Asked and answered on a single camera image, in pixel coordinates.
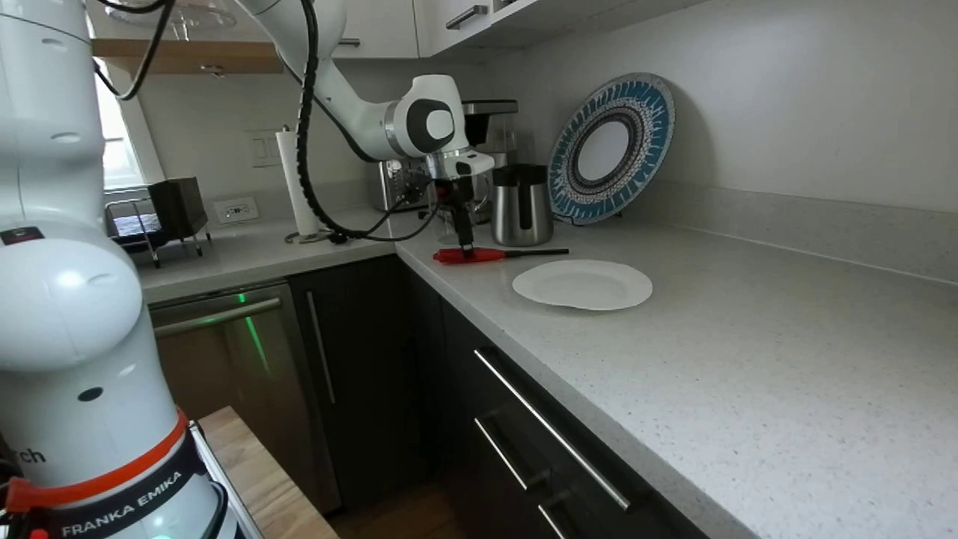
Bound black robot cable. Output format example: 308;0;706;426
291;0;443;246

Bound dark drawer unit with handles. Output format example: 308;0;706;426
435;294;706;539

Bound black coffee maker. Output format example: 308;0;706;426
462;97;520;175

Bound white wall outlet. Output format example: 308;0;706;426
212;196;260;224

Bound white upper cabinets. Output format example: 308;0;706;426
332;0;700;64

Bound blue patterned decorative plate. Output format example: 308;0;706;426
546;70;679;228

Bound white paper plate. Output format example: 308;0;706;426
510;258;655;317

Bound dark cabinet door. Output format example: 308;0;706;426
288;254;435;505

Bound stainless steel carafe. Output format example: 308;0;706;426
488;161;558;252

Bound black toaster oven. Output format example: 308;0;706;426
101;175;212;269

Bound red long-nozzle lighter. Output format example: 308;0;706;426
431;243;573;269

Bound wooden board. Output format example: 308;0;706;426
196;404;341;539

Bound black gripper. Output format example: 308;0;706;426
435;148;499;252

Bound stainless steel dishwasher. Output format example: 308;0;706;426
146;282;344;514

